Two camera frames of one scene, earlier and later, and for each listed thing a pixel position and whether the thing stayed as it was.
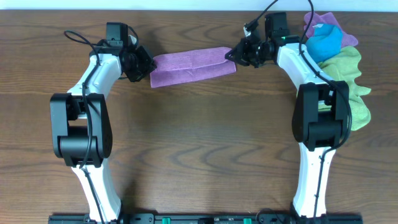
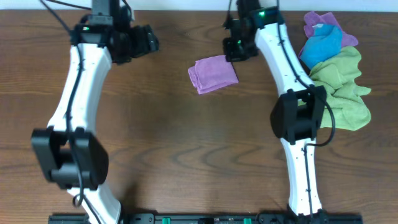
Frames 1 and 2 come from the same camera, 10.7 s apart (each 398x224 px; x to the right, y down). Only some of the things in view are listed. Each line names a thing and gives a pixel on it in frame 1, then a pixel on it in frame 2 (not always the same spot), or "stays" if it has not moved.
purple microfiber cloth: (170, 69) to (212, 73)
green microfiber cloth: (342, 70) stays
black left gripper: (146, 62) to (147, 40)
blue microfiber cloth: (326, 42) stays
